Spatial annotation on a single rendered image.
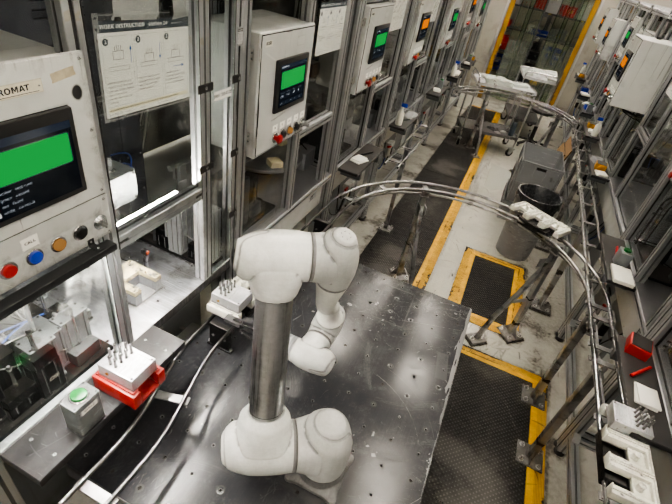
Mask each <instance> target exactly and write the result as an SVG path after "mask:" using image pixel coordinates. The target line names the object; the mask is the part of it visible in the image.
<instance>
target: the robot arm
mask: <svg viewBox="0 0 672 504"><path fill-rule="evenodd" d="M358 263H359V248H358V242H357V238H356V235H355V234H354V232H353V231H351V230H350V229H348V228H345V227H340V226H339V227H334V228H331V229H328V230H327V231H326V232H304V231H299V230H287V229H267V230H259V231H254V232H251V233H248V234H245V235H244V236H242V237H240V238H238V239H237V242H236V248H235V254H234V261H233V270H234V271H235V273H236V275H237V276H238V277H239V278H240V279H242V280H244V281H248V283H249V286H250V290H251V292H252V294H253V296H254V297H255V308H254V319H253V318H249V317H244V318H243V320H242V319H240V318H238V317H235V316H233V315H231V314H227V315H226V316H225V317H224V321H225V322H227V323H229V324H231V325H233V326H235V327H237V328H239V329H238V331H239V332H240V331H241V334H242V335H244V336H245V337H247V338H248V339H250V340H251V341H252V347H253V348H252V365H251V382H250V398H249V404H247V405H246V406H245V407H244V408H243V409H242V410H241V412H240V415H239V418H238V420H234V421H232V422H231V423H230V424H229V425H228V426H227V427H226V428H225V430H224V431H223V433H222V436H221V459H222V464H223V465H224V466H226V468H227V469H228V470H230V471H232V472H235V473H238V474H242V475H247V476H274V475H283V474H285V477H284V478H285V480H286V481H287V482H289V483H294V484H296V485H298V486H300V487H302V488H303V489H305V490H307V491H309V492H311V493H312V494H314V495H316V496H318V497H320V498H321V499H323V500H324V501H325V502H326V503H327V504H335V503H336V500H337V493H338V490H339V488H340V486H341V483H342V481H343V479H344V477H345V474H346V472H347V470H348V468H349V466H350V465H351V464H352V463H353V461H354V456H353V455H352V454H351V450H352V445H353V440H352V433H351V428H350V424H349V422H348V420H347V418H346V417H345V415H344V414H343V413H341V412H340V411H338V410H336V409H333V408H323V409H318V410H316V411H314V412H312V413H311V414H308V415H305V416H302V417H299V418H295V419H291V417H290V412H289V411H288V409H287V408H286V407H285V406H284V396H285V385H286V374H287V363H288V360H289V361H290V362H292V363H293V364H294V365H295V366H297V367H298V368H300V369H302V370H305V371H307V372H310V373H313V374H316V375H320V376H326V375H327V374H329V373H330V371H331V370H332V368H333V366H334V364H335V361H336V357H335V355H334V354H333V352H332V351H331V350H329V348H330V346H331V345H332V343H333V342H334V341H335V339H336V338H337V336H338V334H339V333H340V331H341V329H342V327H343V325H344V322H345V311H344V309H343V307H342V306H341V305H340V304H339V302H338V301H339V299H340V298H341V296H342V295H343V293H344V292H345V291H346V290H347V288H348V287H349V285H350V283H351V281H352V280H353V278H354V276H355V273H356V270H357V267H358ZM302 282H313V283H316V307H317V310H318V311H317V313H316V315H315V316H314V318H313V320H312V322H311V326H310V328H309V330H308V332H307V334H306V335H305V336H304V337H303V338H302V339H301V338H299V337H297V336H294V335H292V334H290V330H291V319H292V308H293V299H294V298H295V297H296V296H297V294H298V292H299V290H300V288H301V286H302Z"/></svg>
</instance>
